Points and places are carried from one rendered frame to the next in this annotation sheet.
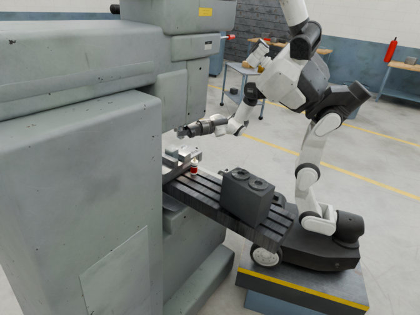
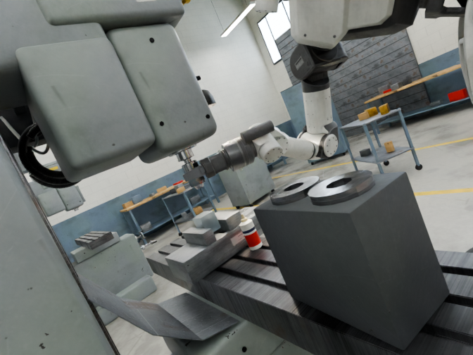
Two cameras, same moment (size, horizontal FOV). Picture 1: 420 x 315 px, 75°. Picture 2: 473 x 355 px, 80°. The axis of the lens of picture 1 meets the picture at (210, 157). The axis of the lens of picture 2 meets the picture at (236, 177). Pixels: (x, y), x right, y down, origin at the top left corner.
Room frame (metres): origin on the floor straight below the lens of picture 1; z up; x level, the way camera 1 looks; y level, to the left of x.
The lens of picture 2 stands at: (0.62, -0.27, 1.27)
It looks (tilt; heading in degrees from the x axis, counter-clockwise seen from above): 7 degrees down; 24
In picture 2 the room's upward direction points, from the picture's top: 24 degrees counter-clockwise
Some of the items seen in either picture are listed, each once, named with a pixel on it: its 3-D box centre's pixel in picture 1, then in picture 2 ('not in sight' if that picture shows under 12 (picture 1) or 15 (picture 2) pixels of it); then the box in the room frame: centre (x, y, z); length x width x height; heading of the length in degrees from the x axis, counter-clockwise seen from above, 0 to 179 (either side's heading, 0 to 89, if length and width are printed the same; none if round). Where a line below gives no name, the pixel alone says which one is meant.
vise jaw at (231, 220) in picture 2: (177, 152); (222, 220); (1.41, 0.19, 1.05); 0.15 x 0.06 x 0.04; 58
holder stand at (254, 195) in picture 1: (245, 195); (336, 241); (1.05, -0.19, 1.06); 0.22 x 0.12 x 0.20; 50
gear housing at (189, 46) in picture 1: (177, 42); (110, 26); (1.29, 0.19, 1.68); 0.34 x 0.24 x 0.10; 147
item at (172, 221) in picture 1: (179, 192); (249, 295); (1.33, 0.17, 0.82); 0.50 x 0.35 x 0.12; 147
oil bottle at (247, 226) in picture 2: (194, 165); (249, 230); (1.34, 0.09, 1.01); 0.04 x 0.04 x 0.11
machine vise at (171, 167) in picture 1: (175, 159); (221, 234); (1.39, 0.21, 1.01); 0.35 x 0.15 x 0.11; 148
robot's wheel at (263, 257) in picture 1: (265, 254); not in sight; (1.20, -0.41, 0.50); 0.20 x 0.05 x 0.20; 76
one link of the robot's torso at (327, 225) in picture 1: (317, 216); not in sight; (1.39, -0.74, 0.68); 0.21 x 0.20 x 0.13; 76
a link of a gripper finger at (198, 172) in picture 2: (183, 133); (193, 174); (1.30, 0.15, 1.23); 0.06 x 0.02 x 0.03; 122
